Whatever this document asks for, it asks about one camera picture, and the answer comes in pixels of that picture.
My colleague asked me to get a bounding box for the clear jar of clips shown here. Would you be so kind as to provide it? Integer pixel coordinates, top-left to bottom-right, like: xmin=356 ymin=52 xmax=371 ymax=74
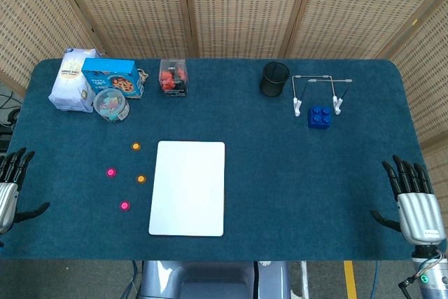
xmin=92 ymin=88 xmax=131 ymax=123

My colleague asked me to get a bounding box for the black mesh pen cup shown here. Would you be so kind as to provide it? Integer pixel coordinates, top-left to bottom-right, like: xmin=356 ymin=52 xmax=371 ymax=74
xmin=259 ymin=62 xmax=291 ymax=98

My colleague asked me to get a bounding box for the blue felt table cover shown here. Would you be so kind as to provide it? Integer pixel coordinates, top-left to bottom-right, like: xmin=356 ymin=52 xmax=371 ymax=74
xmin=0 ymin=57 xmax=431 ymax=262

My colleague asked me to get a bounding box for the white table leg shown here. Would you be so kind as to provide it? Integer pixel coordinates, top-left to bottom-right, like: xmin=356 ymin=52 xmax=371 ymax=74
xmin=300 ymin=260 xmax=311 ymax=299

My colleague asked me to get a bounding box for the white magnetic board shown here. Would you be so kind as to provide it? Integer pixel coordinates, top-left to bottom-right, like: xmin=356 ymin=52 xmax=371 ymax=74
xmin=148 ymin=141 xmax=226 ymax=237

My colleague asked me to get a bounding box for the blue cookie box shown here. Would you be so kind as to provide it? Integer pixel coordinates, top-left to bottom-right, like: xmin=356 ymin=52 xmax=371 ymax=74
xmin=81 ymin=57 xmax=144 ymax=99

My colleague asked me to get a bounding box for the blue building block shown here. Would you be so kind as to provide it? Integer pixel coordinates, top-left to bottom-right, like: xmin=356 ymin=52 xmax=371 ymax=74
xmin=307 ymin=105 xmax=333 ymax=129

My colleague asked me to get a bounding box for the blue floor cable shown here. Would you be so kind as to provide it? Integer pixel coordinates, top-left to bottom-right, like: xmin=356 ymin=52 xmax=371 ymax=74
xmin=372 ymin=260 xmax=382 ymax=299

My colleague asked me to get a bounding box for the woven bamboo folding screen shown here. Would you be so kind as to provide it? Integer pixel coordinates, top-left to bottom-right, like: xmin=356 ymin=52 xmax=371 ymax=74
xmin=0 ymin=0 xmax=448 ymax=188

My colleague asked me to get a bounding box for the clear coffee capsule box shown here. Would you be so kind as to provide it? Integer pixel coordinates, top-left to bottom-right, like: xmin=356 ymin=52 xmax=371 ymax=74
xmin=158 ymin=59 xmax=189 ymax=98

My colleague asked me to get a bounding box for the grey robot torso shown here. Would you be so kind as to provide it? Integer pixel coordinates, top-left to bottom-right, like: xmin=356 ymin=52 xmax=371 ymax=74
xmin=139 ymin=260 xmax=291 ymax=299

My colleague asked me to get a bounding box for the metal wire book stand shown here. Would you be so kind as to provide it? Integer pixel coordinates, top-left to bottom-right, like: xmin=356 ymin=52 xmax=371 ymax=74
xmin=290 ymin=74 xmax=353 ymax=118

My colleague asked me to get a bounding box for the pale paper flour bag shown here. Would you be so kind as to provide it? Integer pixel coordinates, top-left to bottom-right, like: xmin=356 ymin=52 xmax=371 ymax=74
xmin=48 ymin=47 xmax=102 ymax=113

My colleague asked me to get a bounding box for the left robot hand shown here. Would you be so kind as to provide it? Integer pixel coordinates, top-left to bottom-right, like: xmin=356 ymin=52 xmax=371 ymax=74
xmin=0 ymin=147 xmax=51 ymax=235

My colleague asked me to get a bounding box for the black floor cable bundle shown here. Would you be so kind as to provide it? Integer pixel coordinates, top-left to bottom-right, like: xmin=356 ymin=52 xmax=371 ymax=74
xmin=0 ymin=90 xmax=22 ymax=153

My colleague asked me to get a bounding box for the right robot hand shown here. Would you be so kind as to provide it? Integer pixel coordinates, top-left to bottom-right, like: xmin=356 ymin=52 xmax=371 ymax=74
xmin=370 ymin=154 xmax=447 ymax=246

